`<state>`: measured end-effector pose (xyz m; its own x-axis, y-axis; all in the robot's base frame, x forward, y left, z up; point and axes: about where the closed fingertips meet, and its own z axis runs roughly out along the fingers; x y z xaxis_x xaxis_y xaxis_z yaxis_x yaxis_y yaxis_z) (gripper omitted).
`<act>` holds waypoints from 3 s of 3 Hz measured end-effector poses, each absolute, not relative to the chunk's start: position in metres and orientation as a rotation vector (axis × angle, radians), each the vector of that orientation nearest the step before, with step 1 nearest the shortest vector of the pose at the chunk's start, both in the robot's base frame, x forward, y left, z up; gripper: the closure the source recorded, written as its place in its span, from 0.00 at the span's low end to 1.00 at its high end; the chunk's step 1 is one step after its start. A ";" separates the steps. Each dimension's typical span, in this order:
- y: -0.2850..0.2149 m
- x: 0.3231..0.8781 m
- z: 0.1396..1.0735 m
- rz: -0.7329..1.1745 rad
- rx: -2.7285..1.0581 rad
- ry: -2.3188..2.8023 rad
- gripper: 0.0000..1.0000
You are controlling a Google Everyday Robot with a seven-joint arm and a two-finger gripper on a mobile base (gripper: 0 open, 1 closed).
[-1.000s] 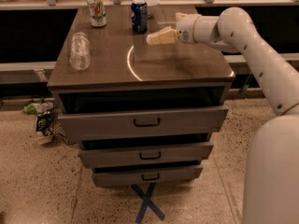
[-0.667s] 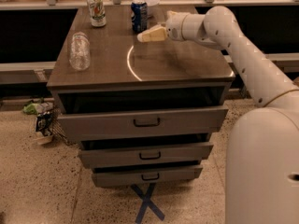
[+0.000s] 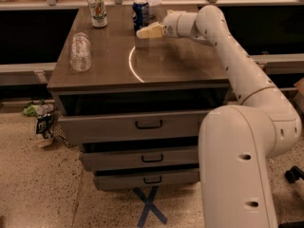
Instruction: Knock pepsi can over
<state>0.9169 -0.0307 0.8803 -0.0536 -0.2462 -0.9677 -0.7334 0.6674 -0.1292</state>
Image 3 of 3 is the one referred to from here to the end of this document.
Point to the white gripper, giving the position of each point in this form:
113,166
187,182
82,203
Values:
170,25

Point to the blue pepsi can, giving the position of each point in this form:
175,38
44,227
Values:
140,14

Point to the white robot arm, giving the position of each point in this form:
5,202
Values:
235,140

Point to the white green soda can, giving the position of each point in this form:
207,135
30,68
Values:
97,13

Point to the white bowl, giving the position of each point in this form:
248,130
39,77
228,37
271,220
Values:
153,6

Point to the grey drawer cabinet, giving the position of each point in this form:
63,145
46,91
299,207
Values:
130,76

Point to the top grey drawer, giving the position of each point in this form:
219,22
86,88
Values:
132,127

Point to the grey drawer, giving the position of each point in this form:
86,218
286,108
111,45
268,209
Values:
132,127
140,158
145,179

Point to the middle grey drawer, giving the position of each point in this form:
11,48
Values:
140,158

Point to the bottom grey drawer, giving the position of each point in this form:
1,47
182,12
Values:
145,179

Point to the black snack bag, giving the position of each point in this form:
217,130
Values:
43,125

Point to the black chair caster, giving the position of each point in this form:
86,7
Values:
294,174

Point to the wire mesh basket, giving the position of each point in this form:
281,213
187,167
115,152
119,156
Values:
59,137

